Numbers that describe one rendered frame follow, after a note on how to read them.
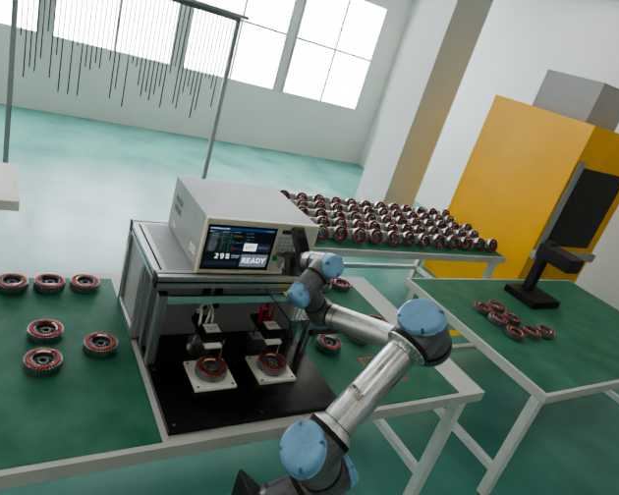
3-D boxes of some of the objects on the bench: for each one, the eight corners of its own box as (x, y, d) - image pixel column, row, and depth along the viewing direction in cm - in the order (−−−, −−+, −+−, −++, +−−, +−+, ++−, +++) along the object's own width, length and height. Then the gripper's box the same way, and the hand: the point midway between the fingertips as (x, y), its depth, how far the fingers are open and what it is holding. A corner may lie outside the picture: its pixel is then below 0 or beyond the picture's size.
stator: (61, 377, 159) (63, 367, 158) (21, 378, 154) (22, 368, 152) (62, 355, 168) (63, 346, 166) (24, 356, 163) (24, 346, 161)
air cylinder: (266, 349, 201) (269, 338, 199) (249, 351, 197) (253, 339, 195) (261, 342, 205) (264, 330, 203) (245, 343, 201) (248, 331, 199)
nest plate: (295, 380, 188) (296, 378, 188) (259, 385, 180) (260, 382, 180) (278, 356, 200) (279, 353, 199) (245, 358, 192) (245, 356, 191)
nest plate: (236, 388, 175) (237, 385, 175) (195, 392, 167) (196, 390, 167) (222, 360, 187) (222, 357, 186) (183, 363, 179) (183, 360, 178)
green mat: (459, 392, 217) (459, 392, 217) (347, 412, 185) (347, 411, 184) (347, 281, 288) (347, 280, 288) (252, 280, 255) (252, 279, 255)
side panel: (139, 339, 187) (152, 264, 175) (130, 339, 186) (143, 263, 174) (125, 299, 208) (137, 229, 196) (117, 299, 207) (129, 228, 195)
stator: (230, 382, 175) (232, 373, 174) (199, 385, 169) (201, 376, 168) (219, 361, 184) (222, 353, 182) (190, 363, 178) (192, 356, 176)
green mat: (162, 442, 148) (162, 442, 148) (-103, 486, 115) (-103, 486, 115) (111, 278, 219) (111, 278, 219) (-63, 277, 186) (-63, 276, 186)
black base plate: (340, 408, 185) (341, 404, 184) (167, 436, 150) (169, 430, 150) (285, 332, 220) (287, 328, 220) (136, 341, 186) (137, 336, 185)
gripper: (296, 277, 161) (265, 271, 179) (318, 278, 166) (287, 272, 184) (297, 250, 161) (266, 247, 179) (320, 251, 166) (288, 248, 184)
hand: (279, 252), depth 180 cm, fingers closed
